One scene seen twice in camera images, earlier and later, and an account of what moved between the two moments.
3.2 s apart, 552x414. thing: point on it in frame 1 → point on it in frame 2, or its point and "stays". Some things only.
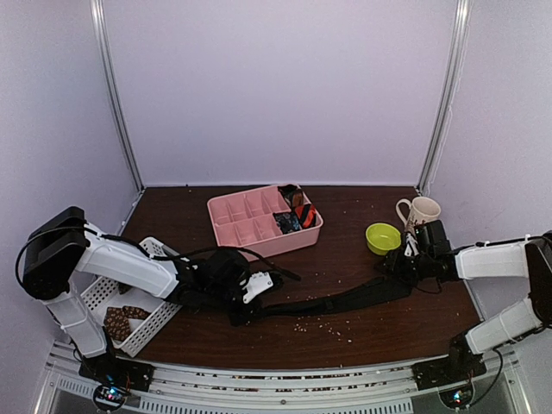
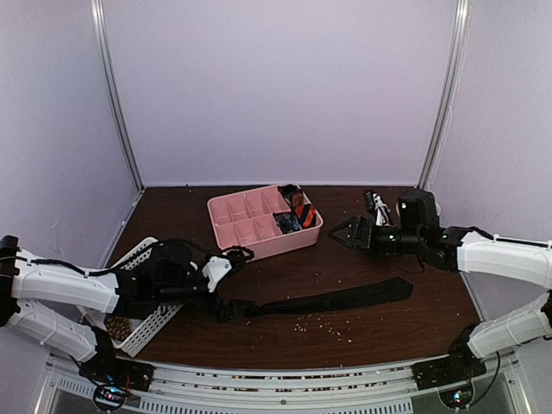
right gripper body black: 408,272 → 366,224
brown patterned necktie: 117,320 stays
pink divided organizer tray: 247,219 stays
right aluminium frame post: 448,95 stays
